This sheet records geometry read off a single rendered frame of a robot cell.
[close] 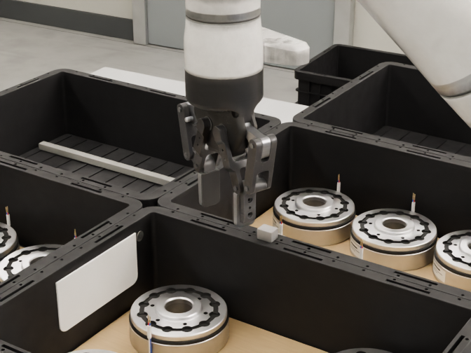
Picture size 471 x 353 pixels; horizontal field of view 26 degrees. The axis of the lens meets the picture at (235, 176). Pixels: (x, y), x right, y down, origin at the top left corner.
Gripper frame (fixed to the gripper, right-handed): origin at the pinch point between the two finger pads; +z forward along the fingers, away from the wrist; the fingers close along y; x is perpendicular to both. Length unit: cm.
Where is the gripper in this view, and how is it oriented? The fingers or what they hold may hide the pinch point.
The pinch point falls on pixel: (226, 201)
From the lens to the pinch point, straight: 102.9
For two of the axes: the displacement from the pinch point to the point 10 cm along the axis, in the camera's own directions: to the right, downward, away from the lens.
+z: 0.1, 9.2, 4.0
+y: 5.8, 3.2, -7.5
